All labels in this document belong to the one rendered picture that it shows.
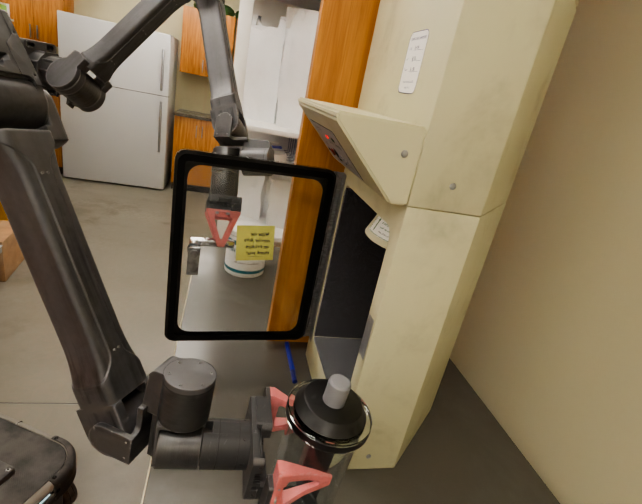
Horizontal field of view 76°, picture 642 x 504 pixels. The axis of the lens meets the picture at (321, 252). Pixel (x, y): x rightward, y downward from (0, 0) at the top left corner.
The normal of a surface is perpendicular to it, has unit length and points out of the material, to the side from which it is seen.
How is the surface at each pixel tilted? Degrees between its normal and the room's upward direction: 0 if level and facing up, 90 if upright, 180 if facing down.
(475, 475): 0
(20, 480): 0
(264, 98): 93
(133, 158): 90
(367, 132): 90
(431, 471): 0
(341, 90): 90
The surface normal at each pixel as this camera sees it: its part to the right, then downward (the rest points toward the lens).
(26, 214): -0.21, 0.23
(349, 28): 0.19, 0.39
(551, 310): -0.96, -0.10
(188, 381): 0.24, -0.92
